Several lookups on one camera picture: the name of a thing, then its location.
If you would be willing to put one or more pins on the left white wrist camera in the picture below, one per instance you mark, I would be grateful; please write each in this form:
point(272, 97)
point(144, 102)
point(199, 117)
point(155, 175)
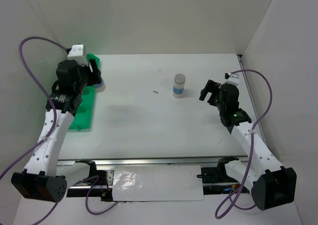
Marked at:
point(78, 54)

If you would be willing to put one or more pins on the green plastic compartment tray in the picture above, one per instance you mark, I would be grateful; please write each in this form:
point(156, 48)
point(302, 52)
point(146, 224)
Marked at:
point(83, 116)

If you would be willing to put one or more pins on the aluminium rail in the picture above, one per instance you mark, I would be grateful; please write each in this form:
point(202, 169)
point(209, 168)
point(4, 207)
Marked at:
point(157, 161)

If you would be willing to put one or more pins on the silver lid salt jar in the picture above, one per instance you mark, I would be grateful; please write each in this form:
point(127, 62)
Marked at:
point(100, 87)
point(178, 85)

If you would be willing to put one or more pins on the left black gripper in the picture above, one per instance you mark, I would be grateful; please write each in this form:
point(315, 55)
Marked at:
point(95, 77)

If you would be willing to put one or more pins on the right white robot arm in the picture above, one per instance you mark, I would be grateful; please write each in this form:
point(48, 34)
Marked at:
point(269, 182)

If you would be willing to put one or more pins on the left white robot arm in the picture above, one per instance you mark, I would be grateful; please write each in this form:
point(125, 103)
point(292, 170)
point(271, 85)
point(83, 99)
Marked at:
point(39, 179)

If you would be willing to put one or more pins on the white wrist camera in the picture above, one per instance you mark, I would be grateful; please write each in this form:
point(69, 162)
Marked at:
point(231, 79)
point(78, 54)

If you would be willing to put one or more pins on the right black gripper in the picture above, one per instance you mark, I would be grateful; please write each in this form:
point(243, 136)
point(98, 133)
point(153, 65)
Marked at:
point(211, 86)

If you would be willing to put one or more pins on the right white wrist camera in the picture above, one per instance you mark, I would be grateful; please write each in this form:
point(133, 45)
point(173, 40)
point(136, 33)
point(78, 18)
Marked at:
point(231, 79)

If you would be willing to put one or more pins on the white plastic sheet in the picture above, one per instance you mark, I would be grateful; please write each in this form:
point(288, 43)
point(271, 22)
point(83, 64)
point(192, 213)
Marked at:
point(157, 183)

